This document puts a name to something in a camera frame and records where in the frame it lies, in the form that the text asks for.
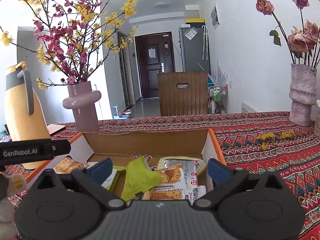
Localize small cracker packet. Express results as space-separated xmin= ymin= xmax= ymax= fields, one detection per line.
xmin=54 ymin=157 xmax=89 ymax=174

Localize orange cracker packet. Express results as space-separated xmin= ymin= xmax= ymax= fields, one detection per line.
xmin=143 ymin=164 xmax=207 ymax=204

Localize green snack packet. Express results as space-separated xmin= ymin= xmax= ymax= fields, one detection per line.
xmin=121 ymin=156 xmax=162 ymax=201

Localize large white striped snack bag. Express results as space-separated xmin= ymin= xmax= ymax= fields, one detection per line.
xmin=156 ymin=156 xmax=207 ymax=175

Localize person left hand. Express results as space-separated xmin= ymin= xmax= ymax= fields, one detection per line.
xmin=0 ymin=174 xmax=27 ymax=240

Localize yellow thermos jug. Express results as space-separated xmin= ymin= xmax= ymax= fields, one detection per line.
xmin=3 ymin=61 xmax=52 ymax=170

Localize red cardboard box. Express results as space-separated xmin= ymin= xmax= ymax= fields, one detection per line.
xmin=24 ymin=127 xmax=227 ymax=201

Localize patterned red tablecloth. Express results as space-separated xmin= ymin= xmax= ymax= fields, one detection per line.
xmin=0 ymin=111 xmax=320 ymax=240

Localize fallen yellow petals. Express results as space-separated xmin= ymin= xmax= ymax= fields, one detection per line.
xmin=255 ymin=130 xmax=296 ymax=151

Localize brown wooden chair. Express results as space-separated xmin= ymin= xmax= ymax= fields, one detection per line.
xmin=157 ymin=71 xmax=209 ymax=116

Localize clear jar with seeds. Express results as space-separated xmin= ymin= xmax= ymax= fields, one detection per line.
xmin=313 ymin=113 xmax=320 ymax=138

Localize textured pink tall vase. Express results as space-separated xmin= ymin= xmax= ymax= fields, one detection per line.
xmin=289 ymin=63 xmax=317 ymax=127

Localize grey refrigerator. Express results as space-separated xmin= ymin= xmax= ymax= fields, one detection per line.
xmin=179 ymin=22 xmax=210 ymax=73

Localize dark brown door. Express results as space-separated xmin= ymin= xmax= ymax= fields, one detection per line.
xmin=135 ymin=32 xmax=175 ymax=99

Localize pink yellow blossom branches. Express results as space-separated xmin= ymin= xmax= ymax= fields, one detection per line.
xmin=0 ymin=0 xmax=138 ymax=91

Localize dried pink roses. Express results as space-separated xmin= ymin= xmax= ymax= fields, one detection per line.
xmin=255 ymin=0 xmax=319 ymax=70

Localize pink ring vase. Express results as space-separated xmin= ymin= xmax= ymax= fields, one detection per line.
xmin=62 ymin=81 xmax=101 ymax=132

